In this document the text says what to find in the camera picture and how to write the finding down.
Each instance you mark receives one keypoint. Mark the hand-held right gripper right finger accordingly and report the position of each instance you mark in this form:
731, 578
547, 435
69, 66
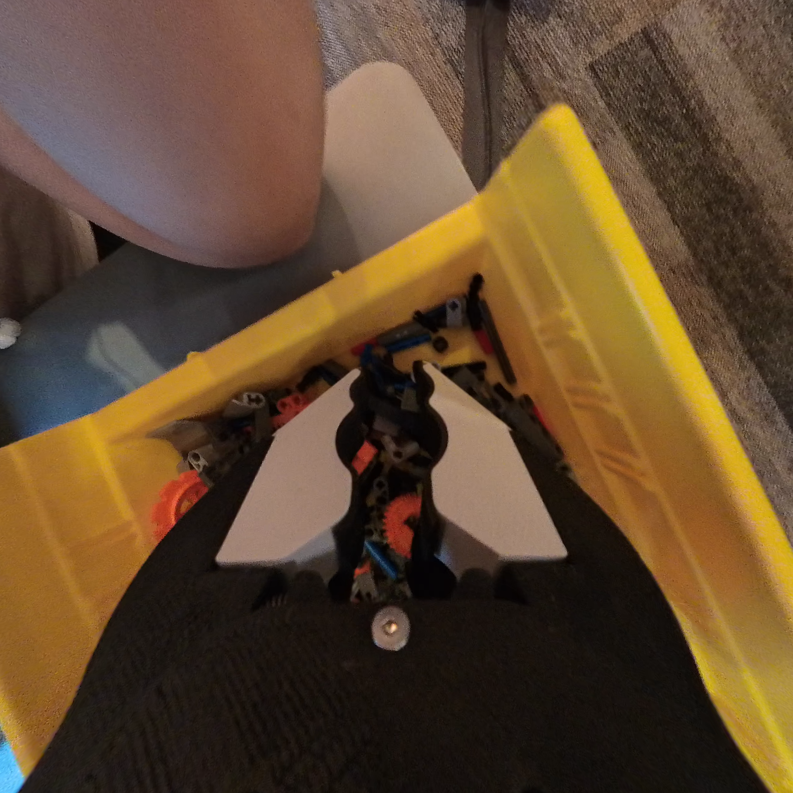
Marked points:
489, 483

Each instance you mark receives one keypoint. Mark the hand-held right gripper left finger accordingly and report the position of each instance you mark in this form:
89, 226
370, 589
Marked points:
291, 483

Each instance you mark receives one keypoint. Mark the pile of toy building parts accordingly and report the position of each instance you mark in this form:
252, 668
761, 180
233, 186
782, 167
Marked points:
402, 339

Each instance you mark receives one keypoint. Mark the yellow plastic bin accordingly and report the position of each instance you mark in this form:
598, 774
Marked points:
588, 310

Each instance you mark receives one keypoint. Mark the person's left forearm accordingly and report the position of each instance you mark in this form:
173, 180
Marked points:
155, 124

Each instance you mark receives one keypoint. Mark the light wood-edged desk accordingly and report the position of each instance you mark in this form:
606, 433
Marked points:
384, 155

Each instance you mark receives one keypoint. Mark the orange toy gear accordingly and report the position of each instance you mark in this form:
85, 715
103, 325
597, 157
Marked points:
402, 514
173, 502

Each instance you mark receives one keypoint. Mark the small white object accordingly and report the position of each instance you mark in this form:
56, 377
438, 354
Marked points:
7, 333

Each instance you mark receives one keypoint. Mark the person's beige clothing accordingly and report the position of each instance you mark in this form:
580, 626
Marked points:
37, 248

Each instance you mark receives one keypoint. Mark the dark furniture leg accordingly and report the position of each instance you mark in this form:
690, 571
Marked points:
486, 93

